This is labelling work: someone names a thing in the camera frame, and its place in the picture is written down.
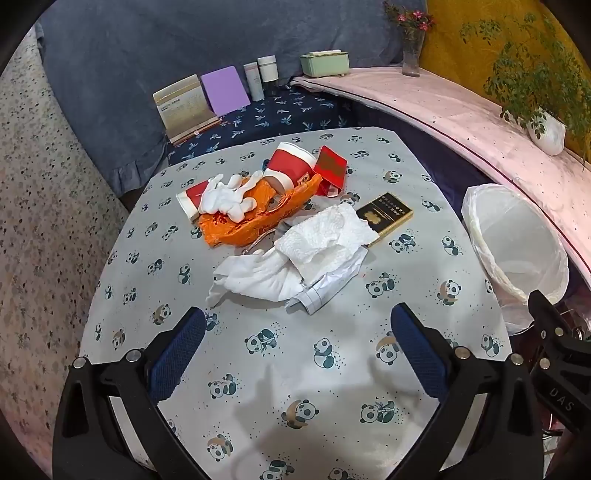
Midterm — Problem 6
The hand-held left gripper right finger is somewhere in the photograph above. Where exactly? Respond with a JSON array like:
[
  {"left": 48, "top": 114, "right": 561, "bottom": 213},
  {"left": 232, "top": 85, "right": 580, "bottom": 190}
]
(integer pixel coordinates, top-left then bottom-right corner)
[{"left": 390, "top": 302, "right": 557, "bottom": 480}]

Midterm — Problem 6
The black and gold box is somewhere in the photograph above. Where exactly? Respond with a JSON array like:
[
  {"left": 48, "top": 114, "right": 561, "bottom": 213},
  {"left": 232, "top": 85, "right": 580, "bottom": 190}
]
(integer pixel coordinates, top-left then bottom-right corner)
[{"left": 355, "top": 192, "right": 414, "bottom": 247}]

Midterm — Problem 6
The white plant pot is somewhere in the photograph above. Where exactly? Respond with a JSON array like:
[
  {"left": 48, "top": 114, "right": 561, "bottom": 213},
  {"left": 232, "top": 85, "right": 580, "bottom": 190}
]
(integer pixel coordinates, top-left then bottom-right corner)
[{"left": 527, "top": 111, "right": 566, "bottom": 156}]

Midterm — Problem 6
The green leafy plant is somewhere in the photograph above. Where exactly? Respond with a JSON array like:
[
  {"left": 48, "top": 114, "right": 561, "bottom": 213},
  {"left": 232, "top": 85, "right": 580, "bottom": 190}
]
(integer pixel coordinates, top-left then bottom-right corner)
[{"left": 459, "top": 14, "right": 591, "bottom": 162}]

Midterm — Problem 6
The white cloth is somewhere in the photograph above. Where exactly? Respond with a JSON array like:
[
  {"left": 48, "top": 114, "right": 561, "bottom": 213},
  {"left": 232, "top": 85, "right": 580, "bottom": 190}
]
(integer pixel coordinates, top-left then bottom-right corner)
[{"left": 205, "top": 247, "right": 370, "bottom": 309}]

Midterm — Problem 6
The yellow cloth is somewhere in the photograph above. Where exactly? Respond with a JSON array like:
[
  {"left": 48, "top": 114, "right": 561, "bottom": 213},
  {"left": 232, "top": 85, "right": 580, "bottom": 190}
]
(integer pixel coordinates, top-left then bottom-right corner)
[{"left": 418, "top": 0, "right": 591, "bottom": 171}]

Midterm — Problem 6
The white jar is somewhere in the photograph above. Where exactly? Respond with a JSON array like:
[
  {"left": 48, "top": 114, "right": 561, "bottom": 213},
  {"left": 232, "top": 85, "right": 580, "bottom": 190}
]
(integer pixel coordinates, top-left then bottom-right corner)
[{"left": 257, "top": 55, "right": 279, "bottom": 95}]

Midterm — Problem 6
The large red paper cup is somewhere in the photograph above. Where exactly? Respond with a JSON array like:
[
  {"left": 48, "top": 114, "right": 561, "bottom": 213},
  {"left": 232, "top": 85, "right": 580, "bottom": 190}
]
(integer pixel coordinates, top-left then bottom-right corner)
[{"left": 263, "top": 142, "right": 319, "bottom": 192}]

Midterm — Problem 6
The green tissue box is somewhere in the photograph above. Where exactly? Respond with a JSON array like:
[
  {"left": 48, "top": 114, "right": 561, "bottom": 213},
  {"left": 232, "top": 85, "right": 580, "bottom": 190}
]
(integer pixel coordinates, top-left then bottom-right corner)
[{"left": 299, "top": 47, "right": 350, "bottom": 77}]

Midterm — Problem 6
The glass vase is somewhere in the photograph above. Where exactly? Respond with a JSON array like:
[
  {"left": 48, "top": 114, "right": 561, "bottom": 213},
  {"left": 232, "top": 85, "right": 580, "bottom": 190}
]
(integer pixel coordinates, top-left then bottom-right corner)
[{"left": 402, "top": 30, "right": 426, "bottom": 77}]

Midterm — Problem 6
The white paper towel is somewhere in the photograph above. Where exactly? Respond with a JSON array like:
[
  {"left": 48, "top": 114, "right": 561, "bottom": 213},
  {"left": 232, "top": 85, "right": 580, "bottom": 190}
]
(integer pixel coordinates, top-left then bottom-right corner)
[{"left": 273, "top": 203, "right": 379, "bottom": 278}]

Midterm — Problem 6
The white glove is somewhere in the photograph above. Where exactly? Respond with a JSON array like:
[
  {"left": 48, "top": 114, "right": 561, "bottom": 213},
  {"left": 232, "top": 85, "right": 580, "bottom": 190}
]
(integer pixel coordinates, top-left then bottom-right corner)
[{"left": 199, "top": 172, "right": 264, "bottom": 222}]

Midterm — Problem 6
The pink sheet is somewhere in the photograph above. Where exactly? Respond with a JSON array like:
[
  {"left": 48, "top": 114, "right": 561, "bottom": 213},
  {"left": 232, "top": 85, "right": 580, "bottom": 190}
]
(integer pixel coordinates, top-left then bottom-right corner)
[{"left": 291, "top": 67, "right": 591, "bottom": 278}]

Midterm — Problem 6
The wooden book stand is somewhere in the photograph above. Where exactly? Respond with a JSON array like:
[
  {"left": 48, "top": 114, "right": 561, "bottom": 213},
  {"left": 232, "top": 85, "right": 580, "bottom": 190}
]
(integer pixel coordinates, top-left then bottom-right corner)
[{"left": 166, "top": 115, "right": 229, "bottom": 146}]

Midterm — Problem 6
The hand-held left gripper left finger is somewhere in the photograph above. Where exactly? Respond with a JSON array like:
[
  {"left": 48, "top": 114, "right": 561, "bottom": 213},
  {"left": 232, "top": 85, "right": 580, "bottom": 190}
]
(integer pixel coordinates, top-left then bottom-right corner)
[{"left": 53, "top": 307, "right": 208, "bottom": 480}]

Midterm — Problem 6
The grey-blue cloth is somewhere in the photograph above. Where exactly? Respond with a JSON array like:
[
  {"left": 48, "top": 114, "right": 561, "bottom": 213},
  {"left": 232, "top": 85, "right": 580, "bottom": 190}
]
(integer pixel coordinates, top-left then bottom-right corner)
[{"left": 37, "top": 0, "right": 428, "bottom": 195}]

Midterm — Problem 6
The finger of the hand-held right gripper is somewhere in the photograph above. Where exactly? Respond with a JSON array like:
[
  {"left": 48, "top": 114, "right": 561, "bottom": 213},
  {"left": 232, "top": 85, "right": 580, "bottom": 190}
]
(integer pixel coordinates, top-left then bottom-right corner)
[{"left": 527, "top": 290, "right": 578, "bottom": 358}]

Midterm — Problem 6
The white tube bottle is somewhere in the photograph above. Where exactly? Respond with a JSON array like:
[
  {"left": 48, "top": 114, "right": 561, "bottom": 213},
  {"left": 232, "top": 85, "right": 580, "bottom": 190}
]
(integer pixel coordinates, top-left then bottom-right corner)
[{"left": 244, "top": 62, "right": 265, "bottom": 102}]

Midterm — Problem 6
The dark blue printed cloth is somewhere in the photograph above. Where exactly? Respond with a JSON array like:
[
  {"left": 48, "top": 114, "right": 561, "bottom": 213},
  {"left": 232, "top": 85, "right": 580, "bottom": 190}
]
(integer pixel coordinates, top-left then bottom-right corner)
[{"left": 166, "top": 85, "right": 356, "bottom": 167}]

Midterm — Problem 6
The dark navy cloth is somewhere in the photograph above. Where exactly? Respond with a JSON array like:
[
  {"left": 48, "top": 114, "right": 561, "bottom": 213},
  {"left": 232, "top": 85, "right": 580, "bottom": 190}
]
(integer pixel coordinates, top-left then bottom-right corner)
[{"left": 355, "top": 92, "right": 504, "bottom": 217}]

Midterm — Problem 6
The lined paper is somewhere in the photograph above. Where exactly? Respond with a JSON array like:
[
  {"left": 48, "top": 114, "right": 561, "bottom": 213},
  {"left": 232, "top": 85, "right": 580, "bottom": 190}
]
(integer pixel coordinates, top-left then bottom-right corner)
[{"left": 285, "top": 272, "right": 342, "bottom": 317}]

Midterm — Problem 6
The red envelope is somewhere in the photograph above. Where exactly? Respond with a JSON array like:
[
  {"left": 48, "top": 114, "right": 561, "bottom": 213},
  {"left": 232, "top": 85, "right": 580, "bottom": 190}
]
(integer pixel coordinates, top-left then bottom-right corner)
[{"left": 314, "top": 145, "right": 348, "bottom": 197}]

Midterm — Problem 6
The beige standing calendar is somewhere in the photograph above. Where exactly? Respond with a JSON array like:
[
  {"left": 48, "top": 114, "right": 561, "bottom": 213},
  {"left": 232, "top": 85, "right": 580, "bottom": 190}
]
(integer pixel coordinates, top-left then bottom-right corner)
[{"left": 153, "top": 75, "right": 218, "bottom": 139}]

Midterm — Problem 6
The pink flower bunch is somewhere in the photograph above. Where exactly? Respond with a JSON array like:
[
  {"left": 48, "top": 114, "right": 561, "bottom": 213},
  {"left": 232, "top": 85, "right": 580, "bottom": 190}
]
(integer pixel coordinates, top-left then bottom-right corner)
[{"left": 383, "top": 0, "right": 437, "bottom": 34}]

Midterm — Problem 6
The panda print tablecloth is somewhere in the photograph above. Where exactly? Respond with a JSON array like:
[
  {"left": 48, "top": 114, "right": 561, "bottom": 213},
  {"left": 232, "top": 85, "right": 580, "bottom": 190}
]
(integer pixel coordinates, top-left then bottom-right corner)
[{"left": 78, "top": 127, "right": 513, "bottom": 480}]

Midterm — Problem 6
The orange snack packet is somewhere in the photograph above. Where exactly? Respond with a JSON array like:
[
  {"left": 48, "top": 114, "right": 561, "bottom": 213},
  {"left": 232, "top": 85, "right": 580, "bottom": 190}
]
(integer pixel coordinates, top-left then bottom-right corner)
[{"left": 198, "top": 173, "right": 324, "bottom": 247}]

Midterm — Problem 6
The bin with white bag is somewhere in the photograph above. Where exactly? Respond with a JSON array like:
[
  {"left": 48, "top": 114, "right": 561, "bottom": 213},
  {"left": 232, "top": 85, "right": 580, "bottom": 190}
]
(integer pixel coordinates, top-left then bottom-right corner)
[{"left": 462, "top": 184, "right": 570, "bottom": 335}]

